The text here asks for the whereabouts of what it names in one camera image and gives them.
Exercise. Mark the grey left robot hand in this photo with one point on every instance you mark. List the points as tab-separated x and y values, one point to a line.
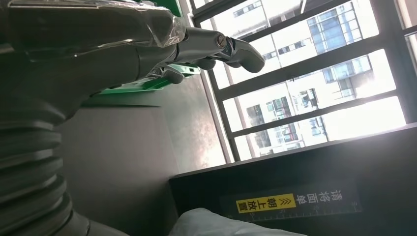
81	62

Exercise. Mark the silver-white plastic package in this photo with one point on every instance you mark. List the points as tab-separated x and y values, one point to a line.
211	224

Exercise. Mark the black inbound machine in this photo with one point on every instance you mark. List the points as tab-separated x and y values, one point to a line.
325	163

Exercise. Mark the yellow arrow label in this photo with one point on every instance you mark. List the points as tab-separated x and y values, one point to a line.
260	204

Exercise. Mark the black window frame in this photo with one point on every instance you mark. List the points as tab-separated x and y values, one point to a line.
309	65

